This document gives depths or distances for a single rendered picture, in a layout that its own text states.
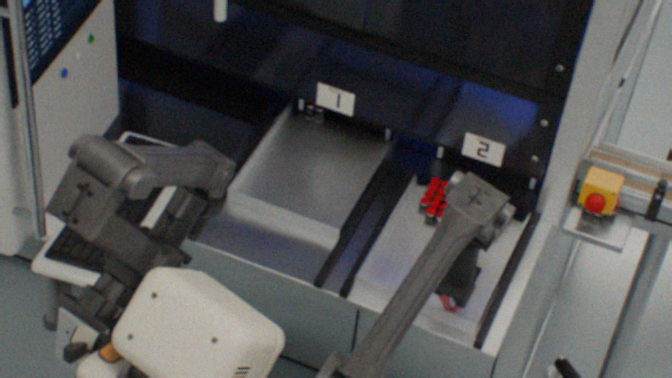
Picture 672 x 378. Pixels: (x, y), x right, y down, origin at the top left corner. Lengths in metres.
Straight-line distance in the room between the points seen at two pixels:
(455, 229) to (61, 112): 1.10
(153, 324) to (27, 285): 1.88
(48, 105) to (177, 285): 0.85
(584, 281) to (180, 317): 2.21
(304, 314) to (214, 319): 1.47
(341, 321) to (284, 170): 0.60
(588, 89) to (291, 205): 0.67
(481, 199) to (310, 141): 1.02
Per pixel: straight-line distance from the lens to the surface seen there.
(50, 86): 2.80
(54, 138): 2.89
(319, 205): 2.90
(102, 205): 1.92
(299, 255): 2.79
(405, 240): 2.85
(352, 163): 3.00
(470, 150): 2.89
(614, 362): 3.42
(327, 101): 2.95
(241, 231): 2.83
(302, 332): 3.53
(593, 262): 4.14
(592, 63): 2.67
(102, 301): 2.25
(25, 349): 3.78
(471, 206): 2.06
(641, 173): 2.99
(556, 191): 2.89
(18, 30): 2.47
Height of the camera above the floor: 2.94
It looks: 45 degrees down
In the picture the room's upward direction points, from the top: 7 degrees clockwise
